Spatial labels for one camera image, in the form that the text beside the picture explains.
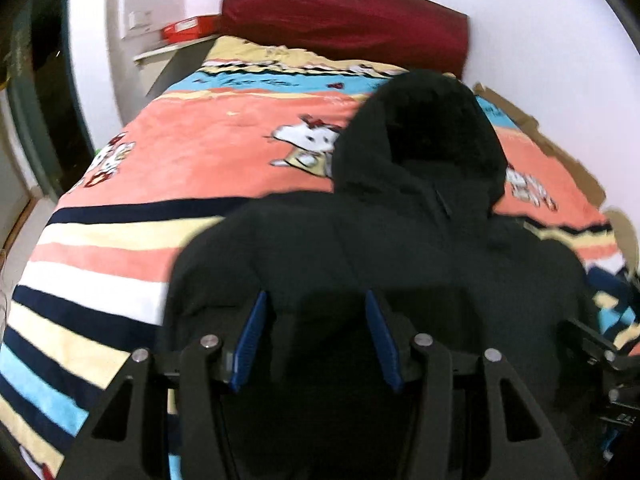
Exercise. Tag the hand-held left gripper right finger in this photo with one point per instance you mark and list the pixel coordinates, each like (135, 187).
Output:
(385, 340)

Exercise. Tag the dark green door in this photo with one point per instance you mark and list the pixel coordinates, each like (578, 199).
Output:
(45, 85)

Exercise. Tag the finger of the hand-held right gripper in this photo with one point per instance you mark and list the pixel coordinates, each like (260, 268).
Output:
(592, 340)

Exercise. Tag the brown cardboard sheet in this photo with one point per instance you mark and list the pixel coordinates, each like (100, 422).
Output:
(560, 150)

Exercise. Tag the beige woven fan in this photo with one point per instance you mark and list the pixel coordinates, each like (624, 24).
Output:
(620, 230)

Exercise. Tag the white wall switch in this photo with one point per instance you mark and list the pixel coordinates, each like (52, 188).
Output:
(140, 20)

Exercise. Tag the dark red headboard cushion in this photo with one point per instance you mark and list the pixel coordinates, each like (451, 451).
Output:
(340, 20)

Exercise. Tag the black hooded jacket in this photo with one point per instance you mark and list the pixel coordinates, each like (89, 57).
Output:
(400, 240)

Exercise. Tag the striped cartoon printed blanket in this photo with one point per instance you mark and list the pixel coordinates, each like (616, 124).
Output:
(200, 160)

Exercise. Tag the white wall shelf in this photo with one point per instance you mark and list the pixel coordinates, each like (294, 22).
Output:
(170, 50)

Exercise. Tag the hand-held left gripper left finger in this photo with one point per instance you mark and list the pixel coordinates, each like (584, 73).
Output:
(250, 340)

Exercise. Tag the red flat box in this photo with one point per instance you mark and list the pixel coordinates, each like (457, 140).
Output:
(190, 29)

